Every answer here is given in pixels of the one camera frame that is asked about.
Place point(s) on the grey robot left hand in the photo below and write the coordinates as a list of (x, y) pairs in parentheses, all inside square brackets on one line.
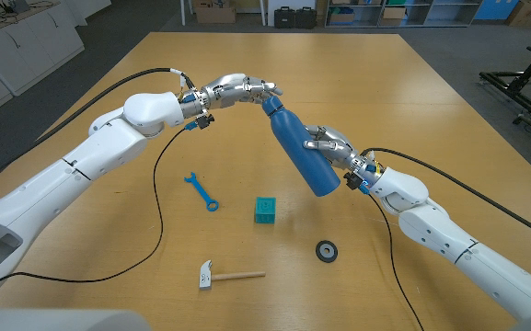
[(233, 89)]

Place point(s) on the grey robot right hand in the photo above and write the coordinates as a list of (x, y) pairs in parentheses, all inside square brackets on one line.
[(341, 144)]

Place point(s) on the blue metal bottle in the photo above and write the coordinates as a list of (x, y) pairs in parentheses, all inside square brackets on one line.
[(288, 128)]

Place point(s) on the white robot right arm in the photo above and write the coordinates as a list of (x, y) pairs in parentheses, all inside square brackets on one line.
[(440, 234)]

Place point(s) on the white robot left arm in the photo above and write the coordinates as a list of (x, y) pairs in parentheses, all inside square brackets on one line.
[(62, 184)]

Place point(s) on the large cardboard box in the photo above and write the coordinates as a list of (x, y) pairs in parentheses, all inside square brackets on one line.
[(214, 14)]

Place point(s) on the teal cube box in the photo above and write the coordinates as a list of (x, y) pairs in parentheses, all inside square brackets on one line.
[(265, 210)]

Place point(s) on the blue plastic wrench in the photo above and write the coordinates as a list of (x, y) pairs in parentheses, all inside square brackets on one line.
[(200, 190)]

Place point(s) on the black tape roll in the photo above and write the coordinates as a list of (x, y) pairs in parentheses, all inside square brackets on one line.
[(318, 252)]

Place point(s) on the small cardboard box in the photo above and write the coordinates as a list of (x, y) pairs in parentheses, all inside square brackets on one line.
[(393, 16)]

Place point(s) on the cardboard box with print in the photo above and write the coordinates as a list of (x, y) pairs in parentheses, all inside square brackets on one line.
[(529, 13)]

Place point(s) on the white desk leg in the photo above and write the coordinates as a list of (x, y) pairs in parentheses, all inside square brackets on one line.
[(183, 13), (263, 13)]

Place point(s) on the black hard case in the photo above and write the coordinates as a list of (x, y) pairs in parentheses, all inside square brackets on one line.
[(285, 18), (306, 18)]

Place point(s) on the grey metal shelf unit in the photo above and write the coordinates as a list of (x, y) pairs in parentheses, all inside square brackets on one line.
[(440, 11)]

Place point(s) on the black metal stand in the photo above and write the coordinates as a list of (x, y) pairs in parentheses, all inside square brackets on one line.
[(520, 83)]

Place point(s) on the blue panel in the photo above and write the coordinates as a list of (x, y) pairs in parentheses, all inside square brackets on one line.
[(490, 9)]

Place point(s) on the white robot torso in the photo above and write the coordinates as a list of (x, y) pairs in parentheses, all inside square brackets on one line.
[(62, 321)]

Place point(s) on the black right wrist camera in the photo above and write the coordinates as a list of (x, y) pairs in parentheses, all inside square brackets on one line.
[(352, 180)]

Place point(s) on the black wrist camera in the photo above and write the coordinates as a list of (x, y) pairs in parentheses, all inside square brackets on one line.
[(205, 122), (352, 180)]

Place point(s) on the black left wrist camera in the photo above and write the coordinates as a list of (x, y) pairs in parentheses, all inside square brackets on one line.
[(205, 122)]

